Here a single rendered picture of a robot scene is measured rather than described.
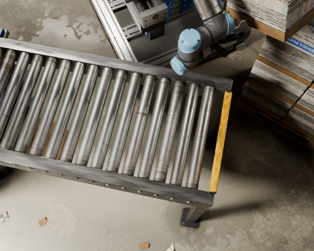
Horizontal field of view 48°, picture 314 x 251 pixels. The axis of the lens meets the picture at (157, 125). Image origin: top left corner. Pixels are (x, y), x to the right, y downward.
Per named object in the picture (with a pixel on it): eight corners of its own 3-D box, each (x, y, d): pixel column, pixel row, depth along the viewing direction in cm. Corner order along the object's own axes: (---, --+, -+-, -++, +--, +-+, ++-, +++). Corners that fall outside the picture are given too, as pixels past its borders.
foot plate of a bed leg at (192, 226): (204, 208, 212) (204, 208, 211) (199, 232, 208) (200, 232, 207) (182, 203, 213) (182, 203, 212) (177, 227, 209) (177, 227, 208)
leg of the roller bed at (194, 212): (196, 214, 211) (210, 196, 147) (194, 223, 209) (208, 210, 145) (186, 211, 212) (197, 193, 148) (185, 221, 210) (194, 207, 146)
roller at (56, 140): (87, 66, 162) (85, 61, 157) (56, 164, 146) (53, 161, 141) (77, 64, 162) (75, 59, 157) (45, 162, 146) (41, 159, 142)
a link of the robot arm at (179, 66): (183, 69, 128) (182, 80, 136) (205, 52, 130) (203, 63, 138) (169, 55, 130) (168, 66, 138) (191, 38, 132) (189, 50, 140)
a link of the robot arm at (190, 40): (201, 18, 122) (198, 36, 132) (174, 33, 120) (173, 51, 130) (214, 35, 120) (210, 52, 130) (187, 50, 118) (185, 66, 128)
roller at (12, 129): (47, 59, 163) (44, 53, 159) (12, 155, 148) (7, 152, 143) (37, 57, 164) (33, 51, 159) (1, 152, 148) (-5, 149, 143)
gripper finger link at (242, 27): (256, 18, 133) (233, 26, 133) (256, 30, 138) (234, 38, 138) (252, 13, 135) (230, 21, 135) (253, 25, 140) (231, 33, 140)
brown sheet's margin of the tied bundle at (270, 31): (252, -5, 148) (252, -14, 145) (312, 20, 131) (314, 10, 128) (225, 15, 144) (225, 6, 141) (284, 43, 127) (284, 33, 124)
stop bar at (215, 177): (232, 93, 150) (233, 91, 148) (216, 194, 136) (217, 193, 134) (224, 92, 150) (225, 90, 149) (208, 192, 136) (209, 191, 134)
